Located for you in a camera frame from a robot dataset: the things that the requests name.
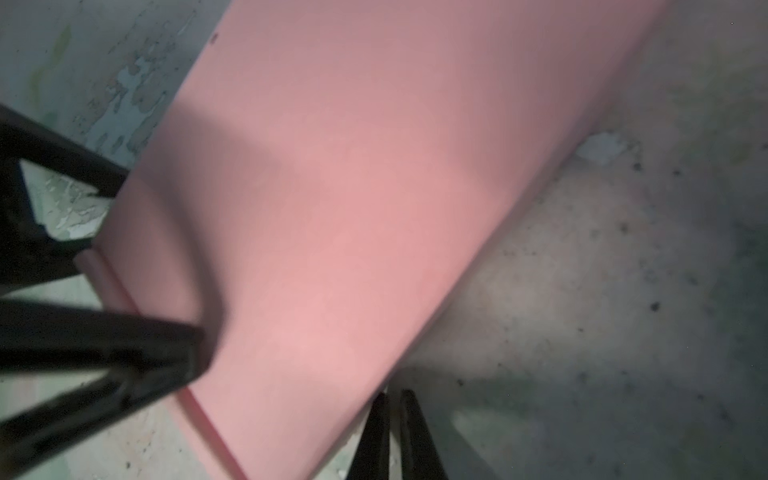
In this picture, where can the pink paper box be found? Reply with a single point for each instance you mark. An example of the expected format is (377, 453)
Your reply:
(323, 178)

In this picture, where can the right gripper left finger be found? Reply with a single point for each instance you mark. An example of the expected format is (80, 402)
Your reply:
(372, 456)

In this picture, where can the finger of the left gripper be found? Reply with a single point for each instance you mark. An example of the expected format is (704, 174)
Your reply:
(29, 256)
(143, 360)

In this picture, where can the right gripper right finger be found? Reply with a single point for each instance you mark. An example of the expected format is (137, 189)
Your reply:
(419, 456)

